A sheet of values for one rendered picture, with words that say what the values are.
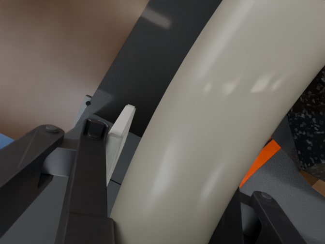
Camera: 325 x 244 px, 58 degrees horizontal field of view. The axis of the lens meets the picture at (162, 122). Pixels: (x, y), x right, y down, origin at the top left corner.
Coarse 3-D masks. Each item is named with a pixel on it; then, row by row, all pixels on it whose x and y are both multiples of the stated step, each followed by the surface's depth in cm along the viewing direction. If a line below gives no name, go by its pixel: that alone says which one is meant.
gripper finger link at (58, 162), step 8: (64, 144) 13; (72, 144) 14; (56, 152) 13; (64, 152) 13; (72, 152) 13; (48, 160) 13; (56, 160) 13; (64, 160) 13; (72, 160) 13; (48, 168) 13; (56, 168) 13; (64, 168) 13; (64, 176) 14
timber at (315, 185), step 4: (300, 172) 108; (304, 172) 106; (304, 176) 104; (308, 176) 102; (312, 176) 100; (308, 180) 101; (312, 180) 99; (316, 180) 97; (320, 180) 97; (312, 184) 98; (316, 184) 97; (320, 184) 97; (324, 184) 97; (316, 188) 98; (320, 188) 97; (324, 188) 97; (320, 192) 98; (324, 192) 98; (324, 196) 98
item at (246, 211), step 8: (240, 192) 15; (240, 200) 14; (248, 200) 14; (248, 208) 14; (248, 216) 14; (256, 216) 14; (248, 224) 14; (256, 224) 14; (248, 232) 14; (256, 232) 14
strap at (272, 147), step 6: (270, 144) 107; (276, 144) 107; (264, 150) 108; (270, 150) 107; (276, 150) 107; (258, 156) 108; (264, 156) 108; (270, 156) 108; (258, 162) 109; (264, 162) 109; (252, 168) 110; (246, 174) 111; (246, 180) 111; (240, 186) 112
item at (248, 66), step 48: (240, 0) 6; (288, 0) 6; (192, 48) 7; (240, 48) 6; (288, 48) 6; (192, 96) 7; (240, 96) 6; (288, 96) 7; (144, 144) 8; (192, 144) 7; (240, 144) 7; (144, 192) 7; (192, 192) 7; (144, 240) 7; (192, 240) 7
